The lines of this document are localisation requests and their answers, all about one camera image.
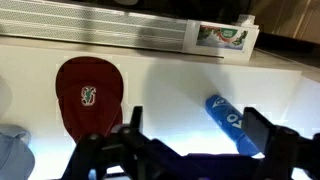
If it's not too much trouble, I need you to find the blue tennis ball container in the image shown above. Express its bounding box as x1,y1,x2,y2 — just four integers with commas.
205,95,260,156

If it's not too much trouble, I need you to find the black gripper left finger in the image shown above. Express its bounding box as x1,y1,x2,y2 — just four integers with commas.
62,106,181,180

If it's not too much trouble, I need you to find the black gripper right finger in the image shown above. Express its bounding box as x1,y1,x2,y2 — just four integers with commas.
242,107,320,180

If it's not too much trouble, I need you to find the white radiator heater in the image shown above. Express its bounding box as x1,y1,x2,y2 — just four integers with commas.
0,0,187,52

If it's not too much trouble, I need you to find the grey denim baseball cap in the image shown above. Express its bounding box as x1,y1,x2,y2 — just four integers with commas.
0,124,35,180

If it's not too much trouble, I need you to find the white box with picture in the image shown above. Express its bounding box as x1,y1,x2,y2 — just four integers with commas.
182,14,260,61

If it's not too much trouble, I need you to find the maroon baseball cap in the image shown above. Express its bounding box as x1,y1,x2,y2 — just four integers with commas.
55,56,124,142

